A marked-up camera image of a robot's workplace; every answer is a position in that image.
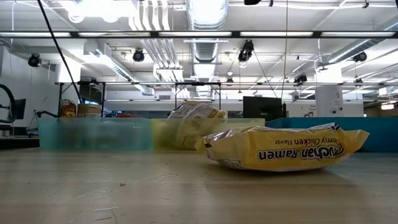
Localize white and yellow ramen packet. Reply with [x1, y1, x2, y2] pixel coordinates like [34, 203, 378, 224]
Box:
[167, 101, 227, 119]

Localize yellow plastic bin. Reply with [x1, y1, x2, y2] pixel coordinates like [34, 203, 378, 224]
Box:
[150, 117, 267, 152]

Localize blue plastic bin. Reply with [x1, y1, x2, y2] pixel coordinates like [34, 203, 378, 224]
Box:
[266, 116, 398, 153]

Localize black hanging cable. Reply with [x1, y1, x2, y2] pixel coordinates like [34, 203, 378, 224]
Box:
[36, 0, 82, 103]

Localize green plastic bin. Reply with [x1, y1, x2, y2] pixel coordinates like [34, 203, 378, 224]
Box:
[37, 117, 154, 152]

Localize orange spice packet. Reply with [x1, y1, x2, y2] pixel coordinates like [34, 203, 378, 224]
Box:
[59, 99, 78, 118]

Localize small black side monitor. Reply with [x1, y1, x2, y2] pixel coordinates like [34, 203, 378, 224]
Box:
[14, 98, 27, 121]

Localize black overhead beam with lights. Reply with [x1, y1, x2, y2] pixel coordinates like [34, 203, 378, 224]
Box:
[0, 30, 398, 39]

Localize yellow chicken ramen packet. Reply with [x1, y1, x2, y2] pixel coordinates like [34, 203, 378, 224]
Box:
[195, 123, 371, 173]

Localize silver ceiling air duct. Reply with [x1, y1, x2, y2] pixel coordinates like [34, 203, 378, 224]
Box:
[185, 0, 229, 63]

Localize saffron glass jar cork lid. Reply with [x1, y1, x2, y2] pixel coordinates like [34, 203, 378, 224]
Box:
[76, 103, 103, 118]

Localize black distant table frame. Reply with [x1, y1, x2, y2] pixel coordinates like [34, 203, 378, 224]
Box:
[174, 82, 222, 118]

